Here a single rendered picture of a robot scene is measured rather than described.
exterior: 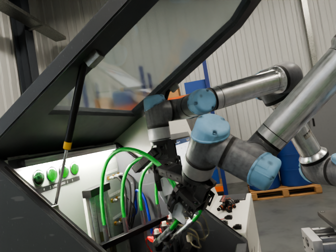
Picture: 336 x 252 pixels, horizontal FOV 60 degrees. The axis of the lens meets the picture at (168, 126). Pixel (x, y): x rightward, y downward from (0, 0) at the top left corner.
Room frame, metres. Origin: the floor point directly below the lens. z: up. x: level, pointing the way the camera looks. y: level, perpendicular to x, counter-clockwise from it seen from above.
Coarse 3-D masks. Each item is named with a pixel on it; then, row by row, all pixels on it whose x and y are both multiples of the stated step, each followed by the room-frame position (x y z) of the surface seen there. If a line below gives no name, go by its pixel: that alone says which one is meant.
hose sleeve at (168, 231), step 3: (168, 228) 0.85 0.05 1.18; (165, 231) 0.85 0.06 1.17; (168, 231) 0.85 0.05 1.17; (171, 231) 0.85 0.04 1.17; (162, 234) 0.86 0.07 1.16; (165, 234) 0.86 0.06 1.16; (168, 234) 0.86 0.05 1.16; (159, 237) 0.87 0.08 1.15; (162, 237) 0.87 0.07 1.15; (165, 237) 0.87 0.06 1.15; (156, 240) 0.88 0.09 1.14; (159, 240) 0.88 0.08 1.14; (162, 240) 0.88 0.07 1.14
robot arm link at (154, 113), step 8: (152, 96) 0.95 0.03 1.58; (160, 96) 0.95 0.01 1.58; (144, 104) 0.96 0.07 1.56; (152, 104) 0.94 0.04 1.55; (160, 104) 0.95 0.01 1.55; (168, 104) 0.96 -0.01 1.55; (152, 112) 0.95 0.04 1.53; (160, 112) 0.95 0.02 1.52; (168, 112) 0.96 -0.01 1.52; (152, 120) 0.95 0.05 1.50; (160, 120) 0.95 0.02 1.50; (168, 120) 0.98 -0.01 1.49
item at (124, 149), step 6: (114, 150) 0.97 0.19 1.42; (120, 150) 0.95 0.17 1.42; (126, 150) 0.93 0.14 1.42; (132, 150) 0.91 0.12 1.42; (138, 150) 0.90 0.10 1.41; (108, 156) 1.00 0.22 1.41; (144, 156) 0.88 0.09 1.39; (150, 156) 0.87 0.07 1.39; (108, 162) 1.01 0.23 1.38; (156, 162) 0.85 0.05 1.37; (102, 168) 1.02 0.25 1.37; (102, 174) 1.03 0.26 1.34; (102, 180) 1.04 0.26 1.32; (102, 186) 1.05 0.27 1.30; (174, 186) 0.82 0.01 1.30; (102, 192) 1.05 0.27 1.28; (102, 198) 1.05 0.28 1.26; (102, 204) 1.05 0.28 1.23; (102, 210) 1.05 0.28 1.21; (102, 216) 1.06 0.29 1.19; (102, 222) 1.06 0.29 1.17; (174, 222) 0.83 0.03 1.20
